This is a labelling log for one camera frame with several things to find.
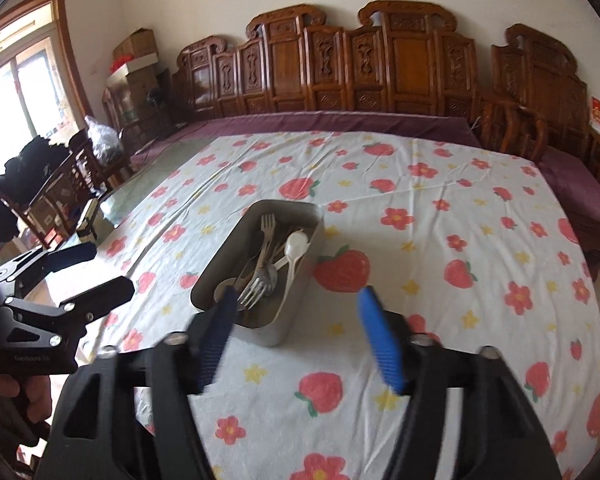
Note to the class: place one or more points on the wooden door frame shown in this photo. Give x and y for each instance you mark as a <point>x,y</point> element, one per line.
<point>67,50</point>

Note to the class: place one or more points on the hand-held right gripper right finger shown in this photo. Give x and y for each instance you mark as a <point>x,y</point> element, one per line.
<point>380,345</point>

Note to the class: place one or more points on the metal fork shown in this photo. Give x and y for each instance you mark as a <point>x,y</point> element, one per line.
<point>255,292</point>
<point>267,225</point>

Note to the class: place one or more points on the wooden block with black band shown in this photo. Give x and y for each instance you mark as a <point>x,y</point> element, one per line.
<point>87,220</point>

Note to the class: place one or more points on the stacked cardboard boxes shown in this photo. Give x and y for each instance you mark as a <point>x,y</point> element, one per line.
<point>140,102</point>

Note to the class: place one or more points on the brown cardboard box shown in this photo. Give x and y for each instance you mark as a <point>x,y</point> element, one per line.
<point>137,45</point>

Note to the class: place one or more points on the person's left hand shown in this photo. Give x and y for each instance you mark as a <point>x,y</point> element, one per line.
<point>35,400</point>

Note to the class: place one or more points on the dark wooden dining chair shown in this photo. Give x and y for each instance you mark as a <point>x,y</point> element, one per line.
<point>92,160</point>
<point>45,205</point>

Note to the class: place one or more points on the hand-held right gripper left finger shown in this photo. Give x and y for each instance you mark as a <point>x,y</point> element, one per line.
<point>215,345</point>

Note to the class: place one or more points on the black fan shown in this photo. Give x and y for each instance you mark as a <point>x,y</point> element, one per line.
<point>157,97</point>

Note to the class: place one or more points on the cream soup spoon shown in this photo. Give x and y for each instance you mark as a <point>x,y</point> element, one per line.
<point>286,295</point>

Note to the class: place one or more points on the rectangular metal tray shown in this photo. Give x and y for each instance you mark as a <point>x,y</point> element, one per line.
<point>305,282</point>

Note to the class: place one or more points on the carved wooden armchair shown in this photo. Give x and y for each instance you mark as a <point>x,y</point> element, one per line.
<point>540,85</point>

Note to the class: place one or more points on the white lidded box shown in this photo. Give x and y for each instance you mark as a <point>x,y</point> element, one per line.
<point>130,72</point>

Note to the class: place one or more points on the long purple sofa cushion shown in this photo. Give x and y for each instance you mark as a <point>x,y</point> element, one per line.
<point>330,122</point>

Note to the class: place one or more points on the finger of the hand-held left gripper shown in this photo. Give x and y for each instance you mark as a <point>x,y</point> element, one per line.
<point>72,254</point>
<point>105,295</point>

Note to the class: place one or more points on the strawberry flower print tablecloth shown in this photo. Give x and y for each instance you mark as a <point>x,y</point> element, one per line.
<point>430,210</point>

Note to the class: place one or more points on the black bag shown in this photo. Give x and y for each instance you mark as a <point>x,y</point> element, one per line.
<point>35,160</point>

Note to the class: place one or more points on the metal spoon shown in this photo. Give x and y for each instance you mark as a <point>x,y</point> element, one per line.
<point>224,287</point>
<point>269,277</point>

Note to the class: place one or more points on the carved wooden long sofa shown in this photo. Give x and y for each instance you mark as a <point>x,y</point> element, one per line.
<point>330,60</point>

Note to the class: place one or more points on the clear plastic bag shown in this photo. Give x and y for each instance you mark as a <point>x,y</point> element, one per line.
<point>105,140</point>

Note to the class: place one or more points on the purple armchair seat cushion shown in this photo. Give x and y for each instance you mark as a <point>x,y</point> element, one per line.
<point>575,185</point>

